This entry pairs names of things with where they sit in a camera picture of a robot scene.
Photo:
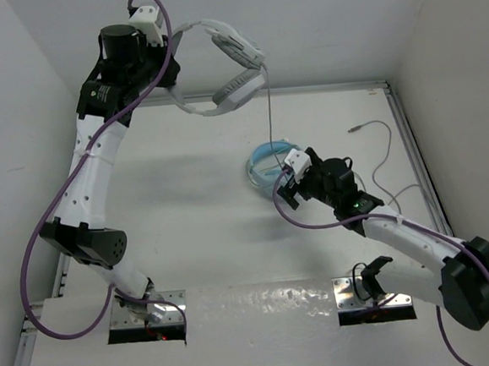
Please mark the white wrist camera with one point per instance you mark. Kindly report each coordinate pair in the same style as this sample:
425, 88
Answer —
148, 19
299, 162

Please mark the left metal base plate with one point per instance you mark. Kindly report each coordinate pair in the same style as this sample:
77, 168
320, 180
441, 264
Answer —
128, 315

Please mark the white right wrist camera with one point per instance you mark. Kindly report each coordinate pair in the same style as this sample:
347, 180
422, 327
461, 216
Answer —
299, 162

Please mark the aluminium table frame rail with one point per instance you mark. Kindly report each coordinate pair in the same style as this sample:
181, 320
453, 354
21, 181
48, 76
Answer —
201, 234

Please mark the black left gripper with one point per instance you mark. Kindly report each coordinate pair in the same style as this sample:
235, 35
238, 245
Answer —
156, 51

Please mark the white grey headphones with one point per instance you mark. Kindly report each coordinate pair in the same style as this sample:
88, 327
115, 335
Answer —
226, 71

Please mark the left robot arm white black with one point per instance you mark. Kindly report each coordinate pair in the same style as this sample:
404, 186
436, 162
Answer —
78, 225

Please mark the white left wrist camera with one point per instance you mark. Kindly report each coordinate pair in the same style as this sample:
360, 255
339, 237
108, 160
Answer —
148, 19

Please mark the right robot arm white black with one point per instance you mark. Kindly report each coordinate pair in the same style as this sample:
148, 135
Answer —
451, 273

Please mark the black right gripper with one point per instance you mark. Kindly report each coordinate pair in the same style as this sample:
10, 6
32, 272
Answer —
288, 193

